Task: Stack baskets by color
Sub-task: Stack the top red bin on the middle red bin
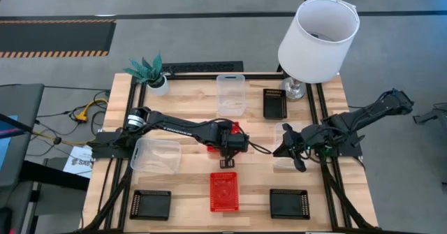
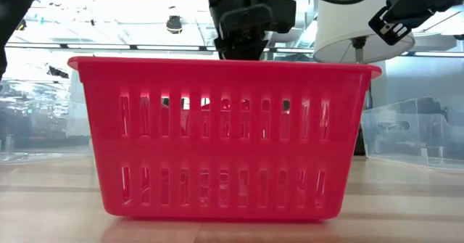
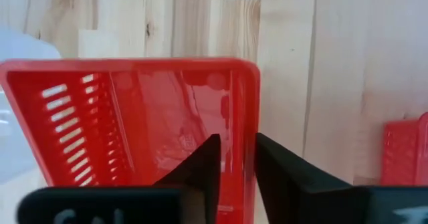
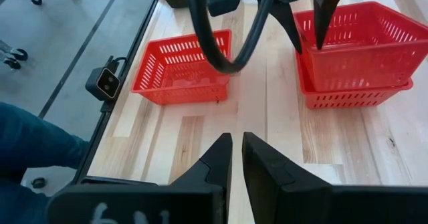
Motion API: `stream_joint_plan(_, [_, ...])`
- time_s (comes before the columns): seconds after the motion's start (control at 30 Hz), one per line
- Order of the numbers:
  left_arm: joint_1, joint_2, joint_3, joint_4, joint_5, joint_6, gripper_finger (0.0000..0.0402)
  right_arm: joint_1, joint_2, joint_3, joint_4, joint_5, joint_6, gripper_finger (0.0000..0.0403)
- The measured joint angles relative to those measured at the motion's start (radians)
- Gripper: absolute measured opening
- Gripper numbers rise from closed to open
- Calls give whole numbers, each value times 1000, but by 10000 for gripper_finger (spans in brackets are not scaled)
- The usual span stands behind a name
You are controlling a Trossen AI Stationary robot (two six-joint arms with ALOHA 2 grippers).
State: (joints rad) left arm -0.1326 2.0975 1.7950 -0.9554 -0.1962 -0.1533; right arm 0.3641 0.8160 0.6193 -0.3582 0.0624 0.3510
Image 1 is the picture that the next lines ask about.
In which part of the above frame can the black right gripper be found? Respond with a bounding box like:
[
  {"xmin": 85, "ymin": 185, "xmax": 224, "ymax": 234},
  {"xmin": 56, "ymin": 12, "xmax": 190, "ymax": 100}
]
[{"xmin": 272, "ymin": 122, "xmax": 321, "ymax": 173}]

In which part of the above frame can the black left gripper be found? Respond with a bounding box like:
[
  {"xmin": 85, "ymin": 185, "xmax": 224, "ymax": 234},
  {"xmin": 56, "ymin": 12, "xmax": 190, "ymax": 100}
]
[{"xmin": 217, "ymin": 121, "xmax": 250, "ymax": 170}]

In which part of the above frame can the clear plastic bin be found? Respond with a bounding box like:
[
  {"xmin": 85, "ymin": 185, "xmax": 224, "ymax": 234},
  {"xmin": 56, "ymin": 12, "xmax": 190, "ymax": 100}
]
[
  {"xmin": 130, "ymin": 137, "xmax": 182, "ymax": 175},
  {"xmin": 215, "ymin": 73, "xmax": 247, "ymax": 117},
  {"xmin": 272, "ymin": 121, "xmax": 315, "ymax": 171}
]

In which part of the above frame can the narrow black mesh basket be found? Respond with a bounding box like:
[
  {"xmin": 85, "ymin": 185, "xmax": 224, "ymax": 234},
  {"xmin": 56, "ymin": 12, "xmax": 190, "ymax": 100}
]
[{"xmin": 262, "ymin": 88, "xmax": 288, "ymax": 120}]

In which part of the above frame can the wide black mesh basket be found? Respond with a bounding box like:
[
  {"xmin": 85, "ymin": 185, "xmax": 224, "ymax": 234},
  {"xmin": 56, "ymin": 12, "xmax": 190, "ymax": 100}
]
[
  {"xmin": 269, "ymin": 188, "xmax": 311, "ymax": 220},
  {"xmin": 129, "ymin": 189, "xmax": 173, "ymax": 221}
]

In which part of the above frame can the white shade table lamp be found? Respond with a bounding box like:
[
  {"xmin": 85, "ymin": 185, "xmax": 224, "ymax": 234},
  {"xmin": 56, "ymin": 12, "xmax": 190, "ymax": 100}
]
[{"xmin": 277, "ymin": 0, "xmax": 360, "ymax": 101}]

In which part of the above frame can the black perforated strip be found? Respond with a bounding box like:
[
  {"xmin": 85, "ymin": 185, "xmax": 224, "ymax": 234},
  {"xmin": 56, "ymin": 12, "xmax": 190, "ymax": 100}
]
[{"xmin": 161, "ymin": 61, "xmax": 244, "ymax": 75}]

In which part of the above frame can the green plant in white pot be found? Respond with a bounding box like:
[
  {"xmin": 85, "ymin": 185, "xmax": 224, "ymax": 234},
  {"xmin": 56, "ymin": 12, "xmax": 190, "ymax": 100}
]
[{"xmin": 122, "ymin": 51, "xmax": 170, "ymax": 97}]

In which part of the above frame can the black stand foot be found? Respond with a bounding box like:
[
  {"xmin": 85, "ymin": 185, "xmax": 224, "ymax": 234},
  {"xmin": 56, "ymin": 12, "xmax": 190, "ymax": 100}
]
[{"xmin": 411, "ymin": 103, "xmax": 447, "ymax": 126}]

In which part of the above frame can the white printed paper sign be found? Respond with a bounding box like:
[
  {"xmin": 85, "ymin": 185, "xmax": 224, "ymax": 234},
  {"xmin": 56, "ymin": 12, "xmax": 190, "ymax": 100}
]
[{"xmin": 62, "ymin": 145, "xmax": 94, "ymax": 179}]

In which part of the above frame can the black hazard-striped floor mat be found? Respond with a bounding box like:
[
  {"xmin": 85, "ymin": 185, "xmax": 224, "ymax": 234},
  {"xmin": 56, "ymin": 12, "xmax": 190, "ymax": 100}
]
[{"xmin": 0, "ymin": 19, "xmax": 117, "ymax": 59}]

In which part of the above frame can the grey cart with screen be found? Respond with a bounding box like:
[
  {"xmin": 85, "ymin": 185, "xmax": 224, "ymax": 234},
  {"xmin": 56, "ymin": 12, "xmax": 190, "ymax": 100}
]
[{"xmin": 0, "ymin": 83, "xmax": 45, "ymax": 188}]

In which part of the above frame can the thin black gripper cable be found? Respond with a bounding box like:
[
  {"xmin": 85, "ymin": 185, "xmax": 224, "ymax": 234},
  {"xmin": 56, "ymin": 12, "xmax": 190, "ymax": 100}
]
[{"xmin": 247, "ymin": 141, "xmax": 273, "ymax": 155}]

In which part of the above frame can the black aluminium table frame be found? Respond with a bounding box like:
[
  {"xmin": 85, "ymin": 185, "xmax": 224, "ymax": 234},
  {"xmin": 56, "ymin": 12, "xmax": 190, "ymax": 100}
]
[{"xmin": 75, "ymin": 71, "xmax": 380, "ymax": 234}]

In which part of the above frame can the yellow floor cable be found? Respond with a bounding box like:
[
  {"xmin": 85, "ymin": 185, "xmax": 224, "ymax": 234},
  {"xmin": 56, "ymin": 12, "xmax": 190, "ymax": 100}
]
[{"xmin": 31, "ymin": 97, "xmax": 109, "ymax": 147}]

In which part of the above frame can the black floor cable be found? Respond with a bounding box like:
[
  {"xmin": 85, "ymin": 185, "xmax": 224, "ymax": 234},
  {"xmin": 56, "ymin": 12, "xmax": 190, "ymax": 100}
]
[{"xmin": 34, "ymin": 89, "xmax": 111, "ymax": 137}]

